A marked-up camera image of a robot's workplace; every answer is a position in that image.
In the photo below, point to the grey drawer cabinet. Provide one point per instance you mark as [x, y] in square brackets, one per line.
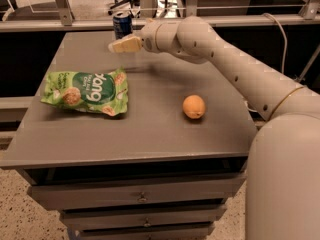
[149, 174]

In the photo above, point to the orange fruit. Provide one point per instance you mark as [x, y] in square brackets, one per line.
[194, 107]

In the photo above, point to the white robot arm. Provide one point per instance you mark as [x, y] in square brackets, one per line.
[283, 168]

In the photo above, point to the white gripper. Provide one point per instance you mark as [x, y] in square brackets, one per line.
[148, 38]

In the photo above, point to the green chips bag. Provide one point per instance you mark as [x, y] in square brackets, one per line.
[104, 93]

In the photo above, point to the grey metal railing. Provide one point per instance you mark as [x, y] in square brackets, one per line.
[87, 15]

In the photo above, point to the blue pepsi can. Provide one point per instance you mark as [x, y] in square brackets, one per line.
[122, 23]

